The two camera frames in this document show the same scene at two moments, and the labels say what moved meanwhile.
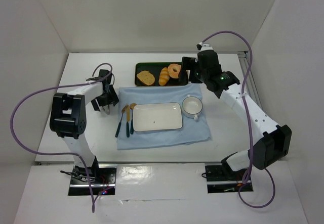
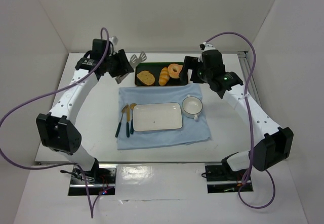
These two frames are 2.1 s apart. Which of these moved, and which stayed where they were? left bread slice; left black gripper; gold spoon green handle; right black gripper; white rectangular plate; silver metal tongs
Moved: silver metal tongs; left black gripper
Stayed: white rectangular plate; gold spoon green handle; right black gripper; left bread slice
